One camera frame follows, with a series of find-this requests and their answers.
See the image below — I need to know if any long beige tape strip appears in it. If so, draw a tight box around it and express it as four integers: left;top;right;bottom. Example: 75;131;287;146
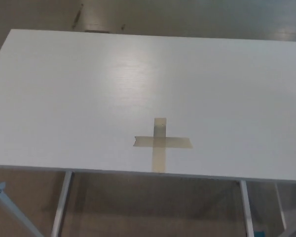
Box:
151;118;168;173

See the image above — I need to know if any white metal table leg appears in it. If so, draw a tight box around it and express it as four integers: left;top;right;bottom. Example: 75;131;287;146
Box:
239;180;254;237
50;171;74;237
275;182;287;230

